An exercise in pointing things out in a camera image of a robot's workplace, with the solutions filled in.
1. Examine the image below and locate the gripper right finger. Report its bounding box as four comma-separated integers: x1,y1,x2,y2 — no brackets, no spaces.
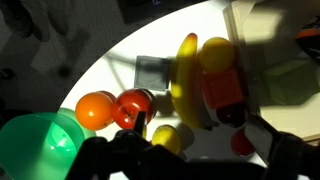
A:
244,113,284,168

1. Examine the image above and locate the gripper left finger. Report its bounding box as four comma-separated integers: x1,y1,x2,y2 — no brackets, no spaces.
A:
133,110,148,135

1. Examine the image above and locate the grey building block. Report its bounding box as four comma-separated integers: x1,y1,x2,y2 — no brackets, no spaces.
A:
134,55,173,92

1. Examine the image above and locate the wooden tray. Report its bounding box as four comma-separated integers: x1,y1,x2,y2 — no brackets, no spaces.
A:
222,0,320,143

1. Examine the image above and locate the lime green building block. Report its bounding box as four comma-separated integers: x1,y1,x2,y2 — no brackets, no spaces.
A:
261,59,320,106

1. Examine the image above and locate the orange building block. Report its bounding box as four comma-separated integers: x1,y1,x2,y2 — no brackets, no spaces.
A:
200,68,245,110

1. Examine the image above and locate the red toy apple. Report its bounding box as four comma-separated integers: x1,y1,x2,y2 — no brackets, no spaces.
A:
111,88,158,130

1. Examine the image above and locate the small red toy tomato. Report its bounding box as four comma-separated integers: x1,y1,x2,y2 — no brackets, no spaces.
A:
230,128,256,157

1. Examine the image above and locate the small yellow toy lemon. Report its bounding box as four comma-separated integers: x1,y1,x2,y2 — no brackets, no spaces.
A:
151,124,182,155

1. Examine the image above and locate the dark red toy plum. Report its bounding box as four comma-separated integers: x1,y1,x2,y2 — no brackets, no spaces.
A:
215,103,248,129

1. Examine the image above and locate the toy orange fruit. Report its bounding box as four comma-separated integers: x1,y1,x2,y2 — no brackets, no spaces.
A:
74,91,116,132

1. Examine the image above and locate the yellow toy banana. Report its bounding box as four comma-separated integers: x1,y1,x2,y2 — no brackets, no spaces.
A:
170,32,214,131

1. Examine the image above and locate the round yellow toy fruit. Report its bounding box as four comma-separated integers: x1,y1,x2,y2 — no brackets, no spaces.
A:
198,36,236,74

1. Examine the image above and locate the green plastic bowl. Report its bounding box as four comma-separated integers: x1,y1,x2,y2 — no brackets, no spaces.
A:
0,107,98,180

